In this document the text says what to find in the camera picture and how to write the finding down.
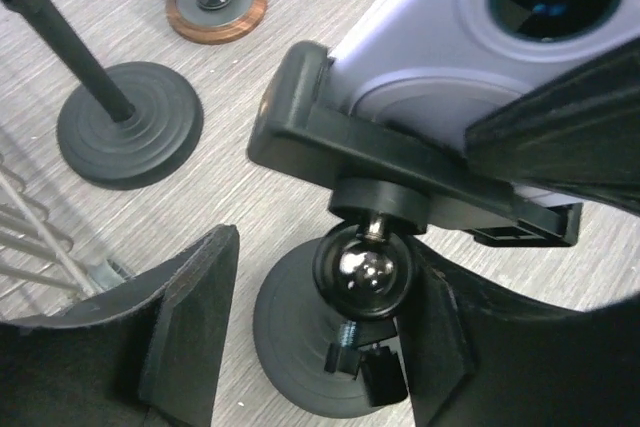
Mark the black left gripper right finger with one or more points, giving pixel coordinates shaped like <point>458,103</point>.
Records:
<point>478,354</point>

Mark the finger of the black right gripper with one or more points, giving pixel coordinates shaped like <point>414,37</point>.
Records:
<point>578,134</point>

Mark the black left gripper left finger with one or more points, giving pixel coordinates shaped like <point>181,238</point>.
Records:
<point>145,353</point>

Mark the black phone stand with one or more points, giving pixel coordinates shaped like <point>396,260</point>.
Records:
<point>331,320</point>
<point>124,127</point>

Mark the lilac case phone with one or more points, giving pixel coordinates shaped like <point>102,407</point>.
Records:
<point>436,67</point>

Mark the black front phone stand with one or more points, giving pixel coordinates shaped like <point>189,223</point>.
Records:
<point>124,127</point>

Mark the wooden round phone stand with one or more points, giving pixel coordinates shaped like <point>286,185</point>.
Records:
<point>214,22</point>

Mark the grey wire dish rack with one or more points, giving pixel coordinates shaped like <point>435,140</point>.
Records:
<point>36,254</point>

